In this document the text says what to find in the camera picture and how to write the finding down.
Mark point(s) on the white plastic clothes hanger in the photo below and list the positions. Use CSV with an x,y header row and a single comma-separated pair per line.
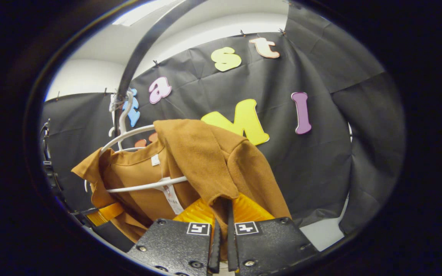
x,y
140,186

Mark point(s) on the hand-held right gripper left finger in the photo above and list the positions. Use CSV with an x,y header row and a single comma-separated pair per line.
x,y
178,249

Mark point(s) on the black metal clothes rack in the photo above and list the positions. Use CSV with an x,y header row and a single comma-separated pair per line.
x,y
144,46

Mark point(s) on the brown shirt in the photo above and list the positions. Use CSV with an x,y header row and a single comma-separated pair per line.
x,y
205,161

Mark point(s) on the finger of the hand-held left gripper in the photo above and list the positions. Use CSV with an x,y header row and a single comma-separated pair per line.
x,y
108,212

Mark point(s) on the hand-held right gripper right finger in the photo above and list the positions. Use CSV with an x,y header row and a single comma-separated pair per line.
x,y
267,245

